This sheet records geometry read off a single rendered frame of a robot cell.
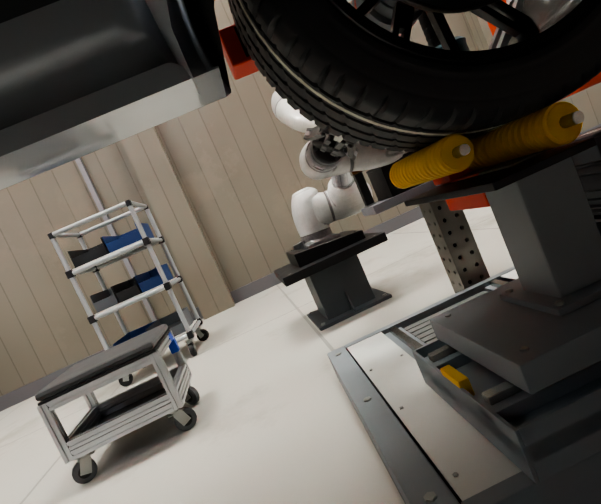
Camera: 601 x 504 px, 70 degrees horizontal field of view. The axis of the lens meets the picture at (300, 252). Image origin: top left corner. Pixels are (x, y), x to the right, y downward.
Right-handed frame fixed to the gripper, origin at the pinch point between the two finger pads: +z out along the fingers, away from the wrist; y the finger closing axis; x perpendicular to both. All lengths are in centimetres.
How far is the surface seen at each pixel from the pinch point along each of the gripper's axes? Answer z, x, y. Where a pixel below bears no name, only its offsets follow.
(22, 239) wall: -314, -105, 199
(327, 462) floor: -8, -66, -24
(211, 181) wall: -322, 4, 66
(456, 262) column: -58, -9, -59
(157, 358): -59, -75, 24
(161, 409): -59, -90, 17
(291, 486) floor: -6, -72, -18
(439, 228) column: -59, -1, -49
